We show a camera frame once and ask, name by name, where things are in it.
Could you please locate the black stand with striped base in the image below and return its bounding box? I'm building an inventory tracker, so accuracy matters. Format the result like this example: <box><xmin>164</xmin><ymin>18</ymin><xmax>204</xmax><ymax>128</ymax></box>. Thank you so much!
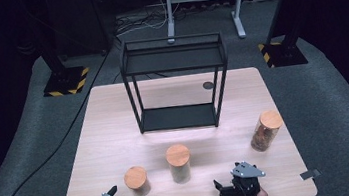
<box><xmin>252</xmin><ymin>0</ymin><xmax>309</xmax><ymax>70</ymax></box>
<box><xmin>15</xmin><ymin>0</ymin><xmax>93</xmax><ymax>101</ymax></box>

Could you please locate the round grey table grommet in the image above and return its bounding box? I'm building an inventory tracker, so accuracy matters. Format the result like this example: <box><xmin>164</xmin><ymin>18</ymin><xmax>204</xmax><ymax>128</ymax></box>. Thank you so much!
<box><xmin>202</xmin><ymin>80</ymin><xmax>216</xmax><ymax>91</ymax></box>

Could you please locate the long black floor cable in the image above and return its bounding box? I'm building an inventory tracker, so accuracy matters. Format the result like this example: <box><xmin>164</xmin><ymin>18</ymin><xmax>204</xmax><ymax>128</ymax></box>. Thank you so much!
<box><xmin>0</xmin><ymin>48</ymin><xmax>132</xmax><ymax>196</ymax></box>

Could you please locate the tangle of floor cables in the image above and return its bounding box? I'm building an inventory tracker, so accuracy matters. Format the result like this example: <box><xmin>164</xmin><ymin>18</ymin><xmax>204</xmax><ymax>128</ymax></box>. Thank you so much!
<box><xmin>113</xmin><ymin>4</ymin><xmax>188</xmax><ymax>38</ymax></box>

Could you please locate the glass jar of brown spices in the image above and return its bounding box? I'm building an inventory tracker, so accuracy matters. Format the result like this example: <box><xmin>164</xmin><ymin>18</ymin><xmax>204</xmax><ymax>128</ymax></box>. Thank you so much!
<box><xmin>246</xmin><ymin>108</ymin><xmax>288</xmax><ymax>154</ymax></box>

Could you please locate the short glass jar wooden lid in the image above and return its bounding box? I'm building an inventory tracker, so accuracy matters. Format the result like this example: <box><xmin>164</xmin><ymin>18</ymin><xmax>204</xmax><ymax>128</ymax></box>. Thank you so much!
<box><xmin>122</xmin><ymin>164</ymin><xmax>153</xmax><ymax>196</ymax></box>

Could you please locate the glass jar of dried leaves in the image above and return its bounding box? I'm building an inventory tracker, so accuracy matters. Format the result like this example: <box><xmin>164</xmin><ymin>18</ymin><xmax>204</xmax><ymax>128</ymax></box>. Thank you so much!
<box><xmin>163</xmin><ymin>142</ymin><xmax>195</xmax><ymax>186</ymax></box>

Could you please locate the black metal shelf rack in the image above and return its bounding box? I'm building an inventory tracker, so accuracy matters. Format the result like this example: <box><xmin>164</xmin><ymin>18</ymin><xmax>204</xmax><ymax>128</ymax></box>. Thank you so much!
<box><xmin>116</xmin><ymin>29</ymin><xmax>237</xmax><ymax>139</ymax></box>

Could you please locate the grey table edge bracket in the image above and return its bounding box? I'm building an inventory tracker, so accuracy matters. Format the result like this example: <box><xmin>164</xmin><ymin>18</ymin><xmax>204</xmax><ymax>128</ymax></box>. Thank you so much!
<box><xmin>299</xmin><ymin>168</ymin><xmax>322</xmax><ymax>181</ymax></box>

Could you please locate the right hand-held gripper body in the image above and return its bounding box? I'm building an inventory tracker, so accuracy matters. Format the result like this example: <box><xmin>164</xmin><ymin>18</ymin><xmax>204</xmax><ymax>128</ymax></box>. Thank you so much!
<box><xmin>215</xmin><ymin>158</ymin><xmax>269</xmax><ymax>196</ymax></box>

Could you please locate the thin white cable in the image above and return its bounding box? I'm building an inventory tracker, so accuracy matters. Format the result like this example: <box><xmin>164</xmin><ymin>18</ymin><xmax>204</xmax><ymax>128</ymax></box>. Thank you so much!
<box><xmin>151</xmin><ymin>0</ymin><xmax>172</xmax><ymax>30</ymax></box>

